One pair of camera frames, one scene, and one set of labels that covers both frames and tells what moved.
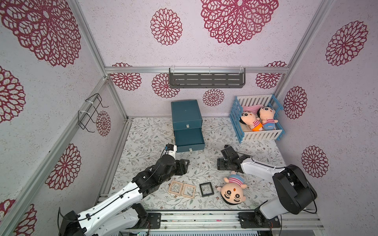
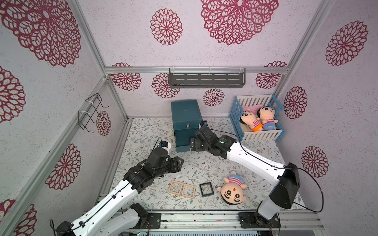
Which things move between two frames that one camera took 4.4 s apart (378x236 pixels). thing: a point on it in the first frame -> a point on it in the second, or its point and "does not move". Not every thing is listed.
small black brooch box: x=222 y=164 -> x=195 y=144
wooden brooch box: x=188 y=191 does not move
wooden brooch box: x=175 y=187 does not move
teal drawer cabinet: x=187 y=125 does not move
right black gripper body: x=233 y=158 -> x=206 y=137
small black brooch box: x=206 y=189 does not move
